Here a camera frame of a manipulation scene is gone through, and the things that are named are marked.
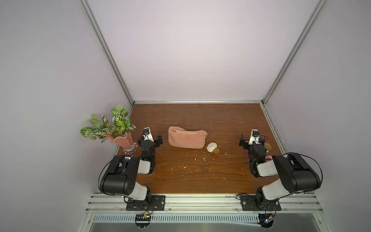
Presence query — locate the pink corduroy pouch bag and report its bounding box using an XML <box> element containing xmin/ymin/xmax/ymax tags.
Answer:
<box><xmin>168</xmin><ymin>126</ymin><xmax>207</xmax><ymax>149</ymax></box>

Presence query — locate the white brown plush decoration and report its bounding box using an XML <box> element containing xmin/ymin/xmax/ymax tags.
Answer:
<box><xmin>206</xmin><ymin>142</ymin><xmax>220</xmax><ymax>155</ymax></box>

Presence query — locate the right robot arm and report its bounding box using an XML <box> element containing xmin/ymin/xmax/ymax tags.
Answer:
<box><xmin>236</xmin><ymin>130</ymin><xmax>323</xmax><ymax>211</ymax></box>

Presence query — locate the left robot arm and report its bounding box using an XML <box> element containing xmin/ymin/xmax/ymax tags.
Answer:
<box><xmin>97</xmin><ymin>128</ymin><xmax>163</xmax><ymax>206</ymax></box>

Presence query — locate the small succulent in white pot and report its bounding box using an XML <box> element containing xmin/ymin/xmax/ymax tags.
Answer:
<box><xmin>264</xmin><ymin>143</ymin><xmax>272</xmax><ymax>152</ymax></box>

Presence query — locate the pink glass vase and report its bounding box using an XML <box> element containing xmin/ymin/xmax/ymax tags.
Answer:
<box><xmin>109</xmin><ymin>132</ymin><xmax>138</xmax><ymax>155</ymax></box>

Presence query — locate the green leafy artificial plant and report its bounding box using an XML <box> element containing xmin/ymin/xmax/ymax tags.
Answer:
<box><xmin>80</xmin><ymin>104</ymin><xmax>136</xmax><ymax>143</ymax></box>

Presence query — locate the right circuit board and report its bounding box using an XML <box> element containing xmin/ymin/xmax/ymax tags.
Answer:
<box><xmin>258</xmin><ymin>214</ymin><xmax>274</xmax><ymax>229</ymax></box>

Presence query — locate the circuit board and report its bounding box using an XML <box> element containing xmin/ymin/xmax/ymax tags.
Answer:
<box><xmin>134</xmin><ymin>214</ymin><xmax>152</xmax><ymax>230</ymax></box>
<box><xmin>258</xmin><ymin>214</ymin><xmax>274</xmax><ymax>229</ymax></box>

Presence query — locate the left circuit board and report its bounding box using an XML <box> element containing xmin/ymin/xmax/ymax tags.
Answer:
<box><xmin>134</xmin><ymin>214</ymin><xmax>152</xmax><ymax>230</ymax></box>

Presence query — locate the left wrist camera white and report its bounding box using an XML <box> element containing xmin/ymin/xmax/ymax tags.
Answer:
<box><xmin>143</xmin><ymin>127</ymin><xmax>154</xmax><ymax>142</ymax></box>

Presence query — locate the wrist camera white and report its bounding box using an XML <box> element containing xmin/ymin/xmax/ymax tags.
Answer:
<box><xmin>143</xmin><ymin>127</ymin><xmax>154</xmax><ymax>142</ymax></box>
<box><xmin>248</xmin><ymin>129</ymin><xmax>260</xmax><ymax>145</ymax></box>

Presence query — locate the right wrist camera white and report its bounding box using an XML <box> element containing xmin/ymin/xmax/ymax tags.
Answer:
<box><xmin>248</xmin><ymin>129</ymin><xmax>260</xmax><ymax>145</ymax></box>

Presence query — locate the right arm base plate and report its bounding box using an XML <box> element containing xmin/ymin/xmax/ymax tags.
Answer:
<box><xmin>236</xmin><ymin>194</ymin><xmax>282</xmax><ymax>211</ymax></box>

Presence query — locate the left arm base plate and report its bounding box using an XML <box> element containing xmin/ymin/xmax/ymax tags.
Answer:
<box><xmin>126</xmin><ymin>195</ymin><xmax>166</xmax><ymax>211</ymax></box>

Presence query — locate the aluminium front rail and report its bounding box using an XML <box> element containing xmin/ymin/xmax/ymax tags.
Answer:
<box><xmin>85</xmin><ymin>193</ymin><xmax>323</xmax><ymax>213</ymax></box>

